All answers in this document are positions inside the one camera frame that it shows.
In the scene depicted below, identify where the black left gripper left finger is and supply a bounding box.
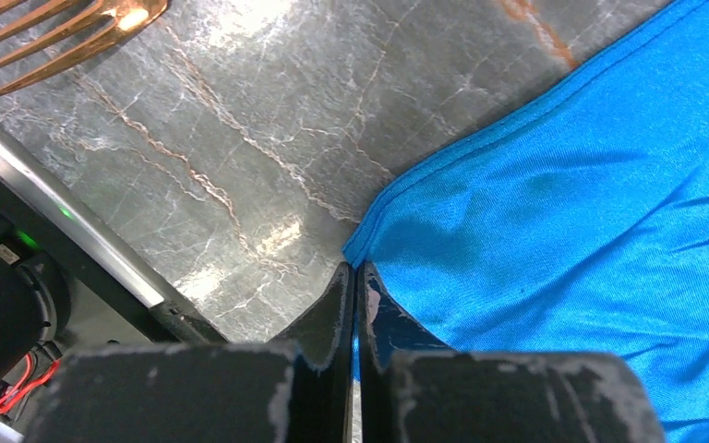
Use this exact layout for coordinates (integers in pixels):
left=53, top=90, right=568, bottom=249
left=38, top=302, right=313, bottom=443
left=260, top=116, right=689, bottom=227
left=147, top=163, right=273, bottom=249
left=25, top=263, right=355, bottom=442

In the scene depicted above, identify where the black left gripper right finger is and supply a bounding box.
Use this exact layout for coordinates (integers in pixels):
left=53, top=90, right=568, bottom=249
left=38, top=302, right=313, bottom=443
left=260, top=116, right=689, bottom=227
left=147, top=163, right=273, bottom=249
left=357, top=263, right=666, bottom=442

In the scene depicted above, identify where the blue cloth napkin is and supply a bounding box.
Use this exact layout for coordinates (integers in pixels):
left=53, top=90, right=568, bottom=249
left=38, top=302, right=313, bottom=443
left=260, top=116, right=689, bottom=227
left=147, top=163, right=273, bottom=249
left=343, top=1, right=709, bottom=442

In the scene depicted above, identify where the copper metallic fork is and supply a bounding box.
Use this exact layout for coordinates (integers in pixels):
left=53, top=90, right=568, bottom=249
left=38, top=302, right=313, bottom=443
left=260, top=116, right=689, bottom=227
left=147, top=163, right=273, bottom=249
left=0, top=0, right=171, bottom=97

